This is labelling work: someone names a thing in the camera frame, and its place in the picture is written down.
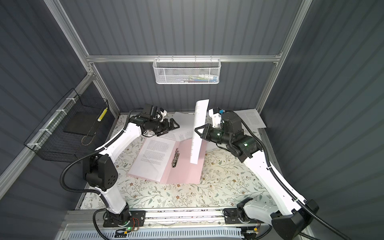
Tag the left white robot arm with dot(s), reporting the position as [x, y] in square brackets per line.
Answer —
[99, 170]

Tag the corner white printed sheet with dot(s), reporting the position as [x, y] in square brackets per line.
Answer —
[252, 118]

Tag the yellow marker pen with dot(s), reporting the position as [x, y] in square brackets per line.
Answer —
[103, 113]

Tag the pens in white basket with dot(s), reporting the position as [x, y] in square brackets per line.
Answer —
[205, 78]

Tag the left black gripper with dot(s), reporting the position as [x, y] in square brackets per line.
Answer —
[166, 127]

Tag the white wire mesh basket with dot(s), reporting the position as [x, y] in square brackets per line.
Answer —
[170, 73]

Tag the pink file folder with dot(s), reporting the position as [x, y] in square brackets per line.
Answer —
[184, 172]

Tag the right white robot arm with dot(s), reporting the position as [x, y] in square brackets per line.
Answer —
[292, 213]

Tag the black wire mesh basket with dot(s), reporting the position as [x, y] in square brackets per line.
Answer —
[73, 130]

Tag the metal folder clip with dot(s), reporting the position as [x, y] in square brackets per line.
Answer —
[176, 157]

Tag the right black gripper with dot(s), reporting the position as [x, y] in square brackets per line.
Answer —
[205, 135]

